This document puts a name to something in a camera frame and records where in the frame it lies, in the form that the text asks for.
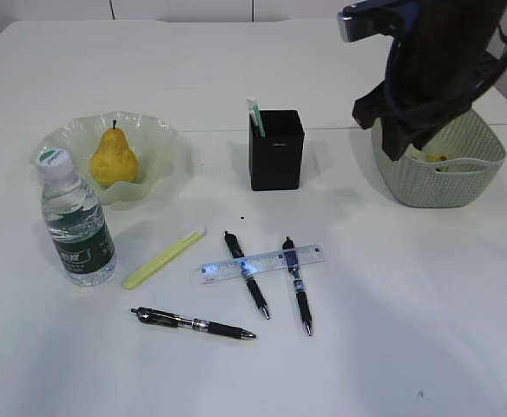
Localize clear plastic ruler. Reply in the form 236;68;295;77
191;245;326;284

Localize black gel pen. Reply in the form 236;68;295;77
130;307;257;340
224;231;270;320
282;236;313;336

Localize clear water bottle green label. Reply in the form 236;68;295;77
36;149;116;287

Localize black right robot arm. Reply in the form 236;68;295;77
342;1;507;161

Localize green wavy glass plate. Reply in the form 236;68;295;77
30;111;181;205

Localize yellow pear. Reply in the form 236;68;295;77
89;120;139;188

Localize green woven plastic basket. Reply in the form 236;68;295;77
371;109;506;209

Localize green utility knife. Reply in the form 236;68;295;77
247;97;266;137

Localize yellow utility knife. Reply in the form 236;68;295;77
123;227;207;290

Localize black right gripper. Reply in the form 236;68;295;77
352;82;479;162

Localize black square pen holder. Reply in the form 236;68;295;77
248;109;305;191

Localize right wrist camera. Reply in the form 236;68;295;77
337;1;409;43

